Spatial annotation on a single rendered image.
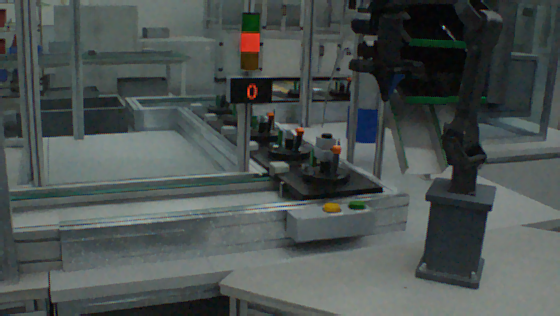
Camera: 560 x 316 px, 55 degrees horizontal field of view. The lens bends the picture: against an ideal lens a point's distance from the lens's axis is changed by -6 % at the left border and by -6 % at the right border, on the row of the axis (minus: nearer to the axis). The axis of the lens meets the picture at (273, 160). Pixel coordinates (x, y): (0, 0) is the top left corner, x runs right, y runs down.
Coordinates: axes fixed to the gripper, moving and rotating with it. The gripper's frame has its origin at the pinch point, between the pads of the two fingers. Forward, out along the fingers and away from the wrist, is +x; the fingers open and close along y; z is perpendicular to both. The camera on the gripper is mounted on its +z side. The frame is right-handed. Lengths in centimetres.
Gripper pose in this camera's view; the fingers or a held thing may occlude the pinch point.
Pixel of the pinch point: (385, 87)
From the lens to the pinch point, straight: 140.0
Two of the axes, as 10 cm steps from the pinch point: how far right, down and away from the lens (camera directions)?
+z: -3.7, -2.6, 8.9
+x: -0.4, 9.6, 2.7
